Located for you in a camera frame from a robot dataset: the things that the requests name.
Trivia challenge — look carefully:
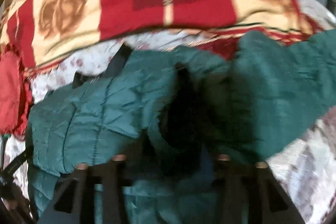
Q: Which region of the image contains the green quilted puffer jacket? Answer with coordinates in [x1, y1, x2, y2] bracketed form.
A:
[27, 30, 335, 223]

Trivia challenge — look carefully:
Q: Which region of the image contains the white maroon floral bedspread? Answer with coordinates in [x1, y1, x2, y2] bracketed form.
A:
[0, 105, 336, 224]

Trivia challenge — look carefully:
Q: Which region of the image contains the red heart-shaped ruffled pillow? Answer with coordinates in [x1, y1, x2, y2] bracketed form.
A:
[1, 43, 33, 141]

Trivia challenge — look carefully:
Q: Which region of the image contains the red cream rose blanket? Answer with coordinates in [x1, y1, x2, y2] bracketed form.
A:
[0, 0, 325, 70]

